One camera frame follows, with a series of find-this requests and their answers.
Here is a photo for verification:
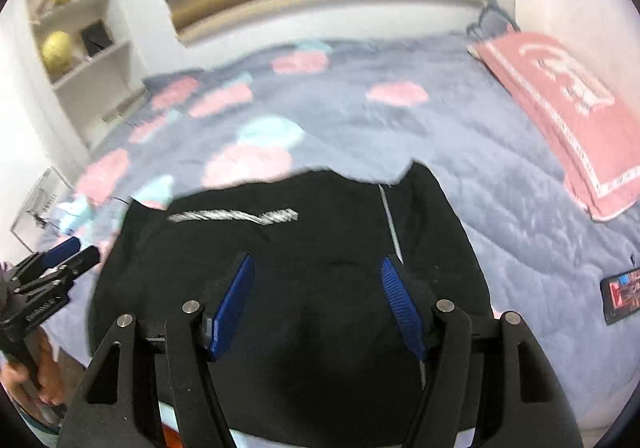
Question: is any dark grey cloth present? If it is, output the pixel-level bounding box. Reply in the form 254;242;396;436
466;0;521;39

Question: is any black smartphone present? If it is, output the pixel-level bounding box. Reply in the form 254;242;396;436
600;268;640;326

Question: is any grey floral blanket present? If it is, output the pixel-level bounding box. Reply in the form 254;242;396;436
30;33;640;429

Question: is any person's left hand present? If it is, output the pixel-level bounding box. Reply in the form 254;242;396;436
0;331;68;411

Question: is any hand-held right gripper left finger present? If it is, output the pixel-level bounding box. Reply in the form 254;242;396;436
60;252;257;448

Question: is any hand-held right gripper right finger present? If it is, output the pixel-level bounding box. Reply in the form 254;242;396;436
380;255;584;448

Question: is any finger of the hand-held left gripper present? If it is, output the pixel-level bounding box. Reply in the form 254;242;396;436
22;245;102;291
10;235;82;281

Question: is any pink pillow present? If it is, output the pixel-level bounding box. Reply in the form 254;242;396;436
467;31;640;221

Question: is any yellow ball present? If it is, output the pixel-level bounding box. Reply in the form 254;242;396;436
41;30;76;74

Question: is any black jacket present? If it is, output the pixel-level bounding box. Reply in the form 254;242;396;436
87;161;493;434

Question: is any small black box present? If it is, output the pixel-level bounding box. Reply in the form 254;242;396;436
80;21;114;57

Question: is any white bookshelf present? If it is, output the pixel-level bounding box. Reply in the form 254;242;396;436
22;0;151;149

